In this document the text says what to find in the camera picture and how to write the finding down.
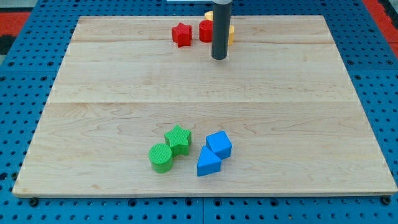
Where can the green star block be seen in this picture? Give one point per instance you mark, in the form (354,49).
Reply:
(179,140)

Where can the blue cube block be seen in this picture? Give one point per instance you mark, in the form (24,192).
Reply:
(220,144)

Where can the blue triangular prism block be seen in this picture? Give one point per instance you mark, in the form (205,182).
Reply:
(208,162)

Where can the green cylinder block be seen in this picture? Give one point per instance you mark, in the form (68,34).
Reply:
(161,158)

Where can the red star block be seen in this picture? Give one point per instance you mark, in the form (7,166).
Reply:
(182,35)

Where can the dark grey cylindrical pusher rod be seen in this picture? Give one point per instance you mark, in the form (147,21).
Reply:
(221,23)

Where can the light wooden board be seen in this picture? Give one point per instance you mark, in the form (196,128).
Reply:
(283,96)

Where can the red cylinder block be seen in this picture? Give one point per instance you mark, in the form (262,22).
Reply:
(206,31)

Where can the yellow block right of rod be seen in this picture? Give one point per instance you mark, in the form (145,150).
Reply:
(231,35)

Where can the yellow block behind rod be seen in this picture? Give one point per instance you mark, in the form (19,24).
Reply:
(208,15)

